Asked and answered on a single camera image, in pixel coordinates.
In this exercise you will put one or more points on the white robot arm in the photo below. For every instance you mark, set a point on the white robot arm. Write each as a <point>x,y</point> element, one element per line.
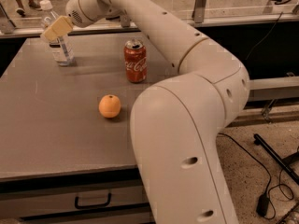
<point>174,123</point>

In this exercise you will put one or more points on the black stand leg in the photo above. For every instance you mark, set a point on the black stand leg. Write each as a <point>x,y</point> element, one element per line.
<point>284,163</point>

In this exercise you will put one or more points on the red Coca-Cola can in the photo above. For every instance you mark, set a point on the red Coca-Cola can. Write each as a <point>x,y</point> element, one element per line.
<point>135,56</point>

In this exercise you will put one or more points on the black drawer handle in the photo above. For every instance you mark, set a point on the black drawer handle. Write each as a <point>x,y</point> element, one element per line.
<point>92,201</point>

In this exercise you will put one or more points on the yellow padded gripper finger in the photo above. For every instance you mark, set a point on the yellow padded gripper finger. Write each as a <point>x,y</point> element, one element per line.
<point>60,27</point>

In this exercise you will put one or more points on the grey metal floor rail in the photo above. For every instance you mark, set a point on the grey metal floor rail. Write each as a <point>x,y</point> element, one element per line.
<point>273,88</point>

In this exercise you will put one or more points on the clear plastic water bottle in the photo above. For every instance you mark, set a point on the clear plastic water bottle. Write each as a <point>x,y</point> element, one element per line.
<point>60,47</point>

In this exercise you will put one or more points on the black power adapter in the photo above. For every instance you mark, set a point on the black power adapter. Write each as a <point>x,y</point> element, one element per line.
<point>262,205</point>

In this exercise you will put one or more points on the grey drawer cabinet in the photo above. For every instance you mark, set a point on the grey drawer cabinet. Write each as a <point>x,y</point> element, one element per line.
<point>55,144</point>

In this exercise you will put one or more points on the orange fruit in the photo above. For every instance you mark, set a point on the orange fruit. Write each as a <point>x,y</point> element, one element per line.
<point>110,106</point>

